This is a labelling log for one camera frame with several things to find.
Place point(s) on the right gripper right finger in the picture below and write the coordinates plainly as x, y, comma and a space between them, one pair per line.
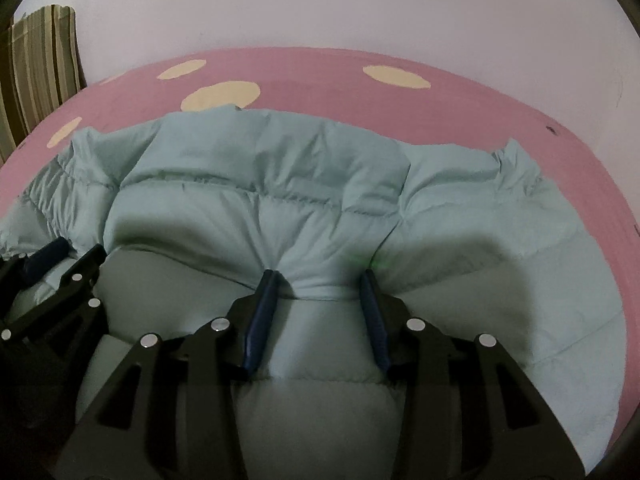
470, 411

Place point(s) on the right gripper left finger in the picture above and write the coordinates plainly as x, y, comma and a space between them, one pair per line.
167, 410

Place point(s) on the light blue puffer jacket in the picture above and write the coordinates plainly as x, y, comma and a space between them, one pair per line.
192, 209

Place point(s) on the striped brown curtain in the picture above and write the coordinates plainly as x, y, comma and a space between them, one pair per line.
40, 71

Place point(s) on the pink dotted bed sheet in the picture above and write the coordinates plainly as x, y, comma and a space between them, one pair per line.
404, 100

